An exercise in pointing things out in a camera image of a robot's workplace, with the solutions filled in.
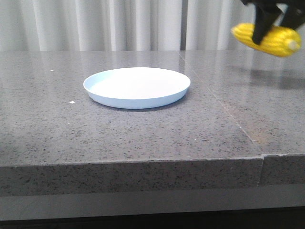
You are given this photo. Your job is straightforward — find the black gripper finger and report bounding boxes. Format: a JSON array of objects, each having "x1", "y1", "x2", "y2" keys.
[
  {"x1": 252, "y1": 4, "x2": 282, "y2": 45},
  {"x1": 280, "y1": 6, "x2": 305, "y2": 30}
]

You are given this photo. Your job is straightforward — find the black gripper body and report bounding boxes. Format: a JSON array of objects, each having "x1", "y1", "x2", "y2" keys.
[{"x1": 241, "y1": 0, "x2": 305, "y2": 10}]

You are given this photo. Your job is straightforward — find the yellow corn cob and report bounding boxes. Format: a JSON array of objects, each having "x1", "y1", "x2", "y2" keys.
[{"x1": 231, "y1": 23, "x2": 302, "y2": 57}]

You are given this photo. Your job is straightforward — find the light blue round plate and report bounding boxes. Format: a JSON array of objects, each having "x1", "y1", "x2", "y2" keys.
[{"x1": 83, "y1": 67, "x2": 191, "y2": 109}]

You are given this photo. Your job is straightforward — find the white pleated curtain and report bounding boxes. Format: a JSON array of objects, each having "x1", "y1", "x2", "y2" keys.
[{"x1": 0, "y1": 0, "x2": 255, "y2": 51}]

